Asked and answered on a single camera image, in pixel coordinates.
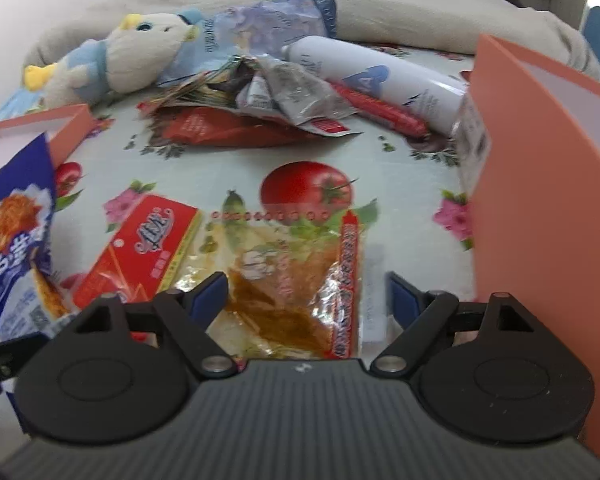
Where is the red transparent snack packet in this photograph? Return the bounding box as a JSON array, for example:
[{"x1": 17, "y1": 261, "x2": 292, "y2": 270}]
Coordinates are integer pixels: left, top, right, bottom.
[{"x1": 72, "y1": 191, "x2": 378, "y2": 360}]

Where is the blue snack bag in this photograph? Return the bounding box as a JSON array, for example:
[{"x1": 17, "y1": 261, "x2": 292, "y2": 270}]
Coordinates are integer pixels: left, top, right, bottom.
[{"x1": 0, "y1": 134, "x2": 78, "y2": 342}]

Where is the red sachet packet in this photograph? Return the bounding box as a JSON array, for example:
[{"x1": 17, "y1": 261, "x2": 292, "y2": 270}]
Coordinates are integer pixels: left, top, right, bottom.
[{"x1": 137, "y1": 102, "x2": 320, "y2": 148}]

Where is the grey clear snack packet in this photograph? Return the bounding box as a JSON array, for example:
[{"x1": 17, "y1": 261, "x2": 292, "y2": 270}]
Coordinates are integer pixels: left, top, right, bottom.
[{"x1": 236, "y1": 55, "x2": 361, "y2": 138}]

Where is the red sausage stick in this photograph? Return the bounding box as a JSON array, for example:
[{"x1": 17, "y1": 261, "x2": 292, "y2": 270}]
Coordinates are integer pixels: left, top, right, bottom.
[{"x1": 330, "y1": 82, "x2": 429, "y2": 139}]

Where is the white spray bottle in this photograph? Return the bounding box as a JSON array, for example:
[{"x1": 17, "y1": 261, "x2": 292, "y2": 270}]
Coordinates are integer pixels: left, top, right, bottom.
[{"x1": 283, "y1": 36, "x2": 466, "y2": 134}]

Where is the orange box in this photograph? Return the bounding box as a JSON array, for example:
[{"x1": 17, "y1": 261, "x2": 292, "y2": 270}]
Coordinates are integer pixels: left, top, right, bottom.
[{"x1": 468, "y1": 36, "x2": 600, "y2": 456}]

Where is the orange box lid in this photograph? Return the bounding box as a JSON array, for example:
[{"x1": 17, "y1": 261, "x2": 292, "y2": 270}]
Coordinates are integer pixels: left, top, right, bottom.
[{"x1": 0, "y1": 104, "x2": 96, "y2": 169}]

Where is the white blue plush toy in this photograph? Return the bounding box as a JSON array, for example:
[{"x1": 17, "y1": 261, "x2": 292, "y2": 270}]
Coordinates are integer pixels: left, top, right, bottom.
[{"x1": 22, "y1": 9, "x2": 202, "y2": 108}]

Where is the grey blanket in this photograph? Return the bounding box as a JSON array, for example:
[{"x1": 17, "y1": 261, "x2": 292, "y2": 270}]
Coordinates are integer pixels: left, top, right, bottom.
[{"x1": 24, "y1": 0, "x2": 600, "y2": 81}]

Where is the blue tissue pack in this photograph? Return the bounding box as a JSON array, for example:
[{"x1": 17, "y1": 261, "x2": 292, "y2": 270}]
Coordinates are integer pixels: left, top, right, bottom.
[{"x1": 157, "y1": 0, "x2": 337, "y2": 87}]

